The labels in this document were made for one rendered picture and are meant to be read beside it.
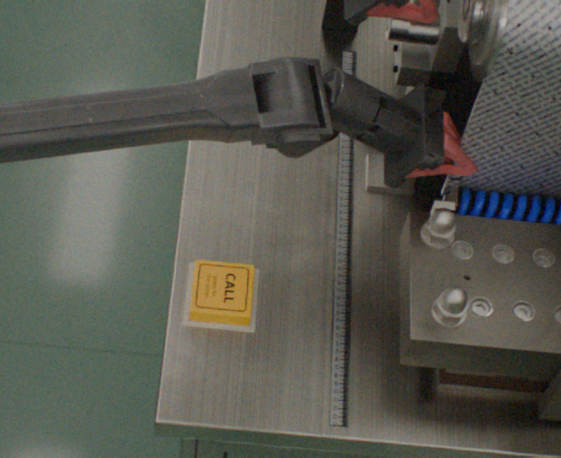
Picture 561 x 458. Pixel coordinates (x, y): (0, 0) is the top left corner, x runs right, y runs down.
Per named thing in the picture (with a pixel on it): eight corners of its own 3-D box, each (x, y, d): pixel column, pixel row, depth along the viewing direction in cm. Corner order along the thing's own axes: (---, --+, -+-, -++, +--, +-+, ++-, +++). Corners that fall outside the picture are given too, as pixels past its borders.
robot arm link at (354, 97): (330, 104, 114) (338, 54, 117) (290, 126, 120) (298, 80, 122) (385, 131, 117) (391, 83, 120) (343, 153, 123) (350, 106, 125)
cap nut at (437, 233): (420, 219, 127) (428, 196, 123) (453, 223, 127) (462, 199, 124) (420, 247, 125) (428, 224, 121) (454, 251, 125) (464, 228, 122)
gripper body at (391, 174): (396, 193, 123) (342, 166, 120) (396, 117, 129) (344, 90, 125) (438, 164, 119) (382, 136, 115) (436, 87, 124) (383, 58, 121)
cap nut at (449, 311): (430, 295, 122) (439, 273, 118) (465, 299, 122) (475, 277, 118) (431, 326, 120) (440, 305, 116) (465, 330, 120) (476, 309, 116)
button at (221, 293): (194, 268, 136) (195, 258, 134) (254, 274, 137) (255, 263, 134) (188, 321, 132) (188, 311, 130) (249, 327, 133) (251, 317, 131)
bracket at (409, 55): (362, 158, 147) (407, -14, 122) (412, 164, 148) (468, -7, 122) (361, 191, 145) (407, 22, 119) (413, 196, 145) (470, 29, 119)
